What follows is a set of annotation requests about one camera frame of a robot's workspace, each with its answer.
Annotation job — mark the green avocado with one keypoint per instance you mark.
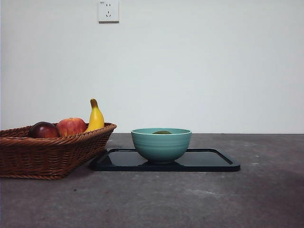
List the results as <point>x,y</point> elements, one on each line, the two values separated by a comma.
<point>161,132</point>

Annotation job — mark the teal ceramic bowl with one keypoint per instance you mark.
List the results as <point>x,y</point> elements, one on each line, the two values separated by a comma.
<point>161,147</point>

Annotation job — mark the yellow banana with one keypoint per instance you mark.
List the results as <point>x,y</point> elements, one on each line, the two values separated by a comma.
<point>96,118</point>

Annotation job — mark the black rectangular tray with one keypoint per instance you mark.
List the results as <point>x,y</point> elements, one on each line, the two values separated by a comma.
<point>209,161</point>

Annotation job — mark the red apple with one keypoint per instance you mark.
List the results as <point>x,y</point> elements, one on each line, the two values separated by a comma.
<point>71,127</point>

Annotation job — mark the dark red plum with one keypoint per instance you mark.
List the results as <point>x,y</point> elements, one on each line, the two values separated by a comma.
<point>44,130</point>

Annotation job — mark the brown wicker basket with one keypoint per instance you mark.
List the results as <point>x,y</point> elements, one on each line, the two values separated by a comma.
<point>47,156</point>

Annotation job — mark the white wall socket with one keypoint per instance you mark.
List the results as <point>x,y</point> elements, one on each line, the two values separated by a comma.
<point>108,12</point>

